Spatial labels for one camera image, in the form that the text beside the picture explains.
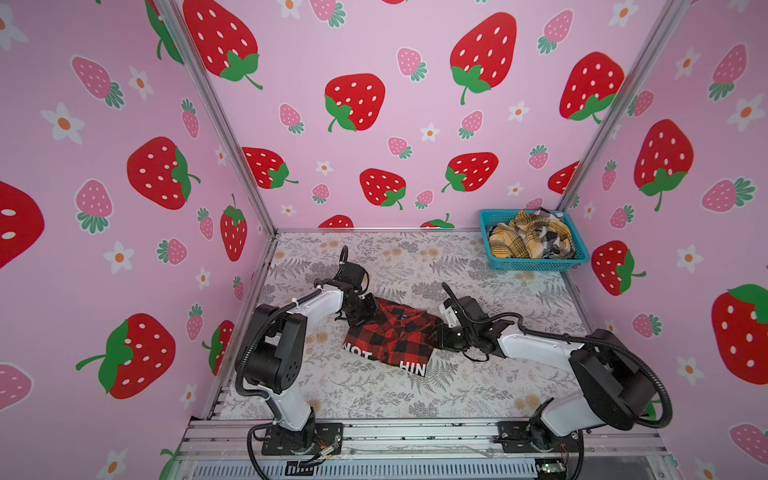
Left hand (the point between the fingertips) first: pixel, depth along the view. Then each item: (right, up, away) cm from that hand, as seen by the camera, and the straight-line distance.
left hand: (381, 315), depth 92 cm
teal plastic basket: (+70, +18, +12) cm, 73 cm away
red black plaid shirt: (+5, -5, -5) cm, 8 cm away
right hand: (+13, -7, -6) cm, 16 cm away
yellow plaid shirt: (+56, +26, +15) cm, 64 cm away
